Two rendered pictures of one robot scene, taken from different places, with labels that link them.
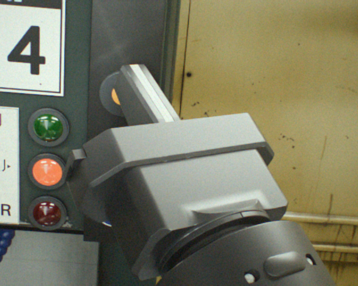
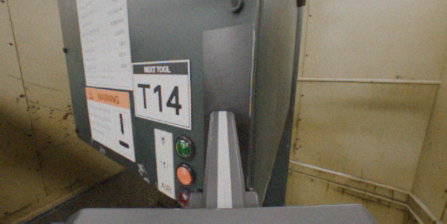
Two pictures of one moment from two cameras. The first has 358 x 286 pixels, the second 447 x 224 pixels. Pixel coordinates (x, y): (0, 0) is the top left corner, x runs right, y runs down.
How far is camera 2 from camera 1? 0.30 m
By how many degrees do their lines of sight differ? 32
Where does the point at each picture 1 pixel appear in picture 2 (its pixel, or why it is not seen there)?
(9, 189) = (169, 178)
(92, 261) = not seen: hidden behind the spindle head
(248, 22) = (322, 104)
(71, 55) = (194, 104)
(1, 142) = (165, 151)
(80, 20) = (198, 81)
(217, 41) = (310, 109)
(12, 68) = (168, 110)
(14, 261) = not seen: hidden behind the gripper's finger
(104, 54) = (212, 104)
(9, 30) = (166, 89)
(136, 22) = (230, 80)
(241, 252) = not seen: outside the picture
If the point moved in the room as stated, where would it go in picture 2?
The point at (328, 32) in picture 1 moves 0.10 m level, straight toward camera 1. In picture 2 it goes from (357, 108) to (357, 111)
